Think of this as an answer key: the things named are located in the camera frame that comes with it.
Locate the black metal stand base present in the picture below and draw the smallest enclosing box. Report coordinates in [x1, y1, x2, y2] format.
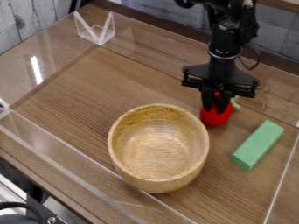
[25, 195, 68, 224]

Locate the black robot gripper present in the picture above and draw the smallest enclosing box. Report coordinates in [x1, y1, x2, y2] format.
[181, 54, 258, 114]

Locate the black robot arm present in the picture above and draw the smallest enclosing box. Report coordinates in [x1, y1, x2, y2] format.
[173, 0, 258, 114]

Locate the wooden bowl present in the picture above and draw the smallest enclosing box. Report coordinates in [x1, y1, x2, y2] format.
[106, 103, 210, 193]

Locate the red plush strawberry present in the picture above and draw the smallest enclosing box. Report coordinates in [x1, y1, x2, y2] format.
[200, 97, 240, 127]

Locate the black cable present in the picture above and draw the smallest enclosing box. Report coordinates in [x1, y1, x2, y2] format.
[237, 43, 262, 71]

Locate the clear acrylic corner bracket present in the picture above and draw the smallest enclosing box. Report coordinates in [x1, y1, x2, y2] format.
[73, 11, 114, 46]

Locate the green rectangular block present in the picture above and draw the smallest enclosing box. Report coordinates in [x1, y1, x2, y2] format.
[230, 120, 285, 172]

